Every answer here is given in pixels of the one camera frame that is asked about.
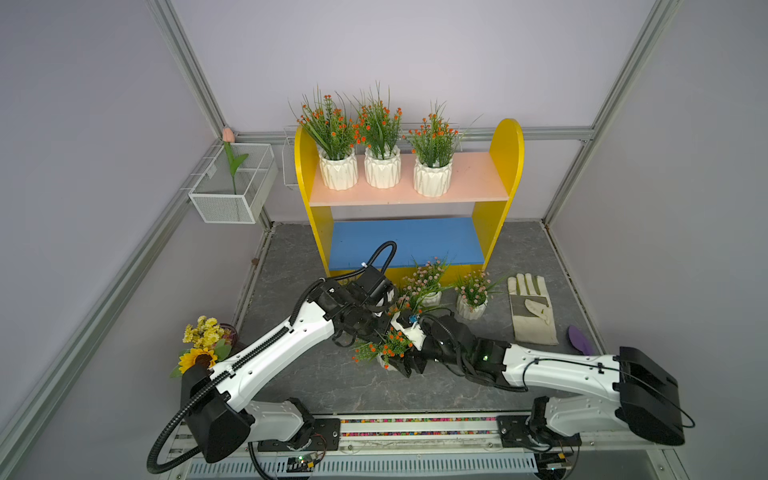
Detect orange plant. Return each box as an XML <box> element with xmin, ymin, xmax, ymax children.
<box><xmin>292</xmin><ymin>87</ymin><xmax>359</xmax><ymax>191</ymax></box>
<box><xmin>404</xmin><ymin>102</ymin><xmax>466</xmax><ymax>198</ymax></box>
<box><xmin>356</xmin><ymin>82</ymin><xmax>403</xmax><ymax>189</ymax></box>
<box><xmin>352</xmin><ymin>327</ymin><xmax>414</xmax><ymax>371</ymax></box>

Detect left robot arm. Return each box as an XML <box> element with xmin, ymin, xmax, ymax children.
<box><xmin>146</xmin><ymin>241</ymin><xmax>397</xmax><ymax>474</ymax></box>

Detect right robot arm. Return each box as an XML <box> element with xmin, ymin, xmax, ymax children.
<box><xmin>390</xmin><ymin>312</ymin><xmax>695</xmax><ymax>446</ymax></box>

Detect yellow rack pink blue shelves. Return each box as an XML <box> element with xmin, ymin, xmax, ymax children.
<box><xmin>294</xmin><ymin>119</ymin><xmax>525</xmax><ymax>281</ymax></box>

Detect pink plant back centre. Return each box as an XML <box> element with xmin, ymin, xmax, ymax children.
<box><xmin>397</xmin><ymin>257</ymin><xmax>447</xmax><ymax>312</ymax></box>

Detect pink plant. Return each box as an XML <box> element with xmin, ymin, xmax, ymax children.
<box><xmin>397</xmin><ymin>257</ymin><xmax>447</xmax><ymax>312</ymax></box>
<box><xmin>451</xmin><ymin>270</ymin><xmax>503</xmax><ymax>321</ymax></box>

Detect pink plant right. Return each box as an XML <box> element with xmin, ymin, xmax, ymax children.
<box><xmin>451</xmin><ymin>270</ymin><xmax>503</xmax><ymax>321</ymax></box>

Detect beige gardening glove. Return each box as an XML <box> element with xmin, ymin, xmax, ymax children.
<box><xmin>507</xmin><ymin>273</ymin><xmax>559</xmax><ymax>346</ymax></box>

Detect purple garden trowel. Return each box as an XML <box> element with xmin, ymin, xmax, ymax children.
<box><xmin>567</xmin><ymin>325</ymin><xmax>596</xmax><ymax>356</ymax></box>

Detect yellow sunflower bouquet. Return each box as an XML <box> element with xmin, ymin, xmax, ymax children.
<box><xmin>169</xmin><ymin>316</ymin><xmax>239</xmax><ymax>378</ymax></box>

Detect white mesh hanging basket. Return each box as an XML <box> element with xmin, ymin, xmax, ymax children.
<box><xmin>188</xmin><ymin>143</ymin><xmax>278</xmax><ymax>224</ymax></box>

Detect pink artificial tulip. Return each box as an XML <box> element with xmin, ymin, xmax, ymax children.
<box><xmin>221</xmin><ymin>126</ymin><xmax>249</xmax><ymax>195</ymax></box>

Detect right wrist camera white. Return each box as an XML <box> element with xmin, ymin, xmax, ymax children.
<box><xmin>390</xmin><ymin>312</ymin><xmax>426</xmax><ymax>351</ymax></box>

